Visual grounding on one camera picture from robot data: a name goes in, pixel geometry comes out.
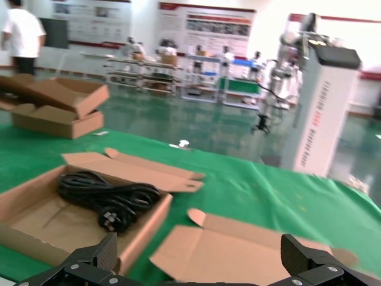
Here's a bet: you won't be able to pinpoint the open stacked cardboard box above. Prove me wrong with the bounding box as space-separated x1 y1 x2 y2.
11 104 105 140
0 74 110 120

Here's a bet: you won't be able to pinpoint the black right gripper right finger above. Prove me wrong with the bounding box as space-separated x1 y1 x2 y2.
279 234 381 286

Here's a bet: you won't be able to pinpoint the black power cable with plug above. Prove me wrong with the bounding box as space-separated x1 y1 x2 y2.
56 170 163 232

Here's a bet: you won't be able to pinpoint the metal pipe rack table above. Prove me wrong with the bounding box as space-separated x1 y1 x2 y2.
105 56 179 95

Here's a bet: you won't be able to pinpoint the green table cloth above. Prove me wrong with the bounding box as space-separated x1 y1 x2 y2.
0 122 381 286

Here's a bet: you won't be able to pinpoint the wide wall poster photo strip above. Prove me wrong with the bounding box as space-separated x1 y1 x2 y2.
157 2 257 56

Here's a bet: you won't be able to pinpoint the white robot tower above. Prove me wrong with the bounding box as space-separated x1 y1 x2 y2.
279 13 363 179

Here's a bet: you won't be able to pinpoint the shelf with green panel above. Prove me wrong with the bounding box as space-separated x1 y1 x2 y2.
217 59 263 110

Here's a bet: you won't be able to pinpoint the dark wall panel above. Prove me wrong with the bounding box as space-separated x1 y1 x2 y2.
38 17 69 49

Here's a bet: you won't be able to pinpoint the open cardboard box plain lid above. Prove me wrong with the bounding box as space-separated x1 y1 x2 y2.
149 207 360 284

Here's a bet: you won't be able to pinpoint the open cardboard box dotted lid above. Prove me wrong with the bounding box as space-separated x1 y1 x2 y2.
0 148 206 276

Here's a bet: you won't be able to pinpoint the white shelf blue bins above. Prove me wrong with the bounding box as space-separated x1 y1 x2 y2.
181 55 223 104

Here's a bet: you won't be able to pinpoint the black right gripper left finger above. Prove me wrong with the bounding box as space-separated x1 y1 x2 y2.
14 232 135 286

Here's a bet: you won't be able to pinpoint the person in white shirt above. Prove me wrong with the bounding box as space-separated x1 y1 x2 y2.
0 0 48 77

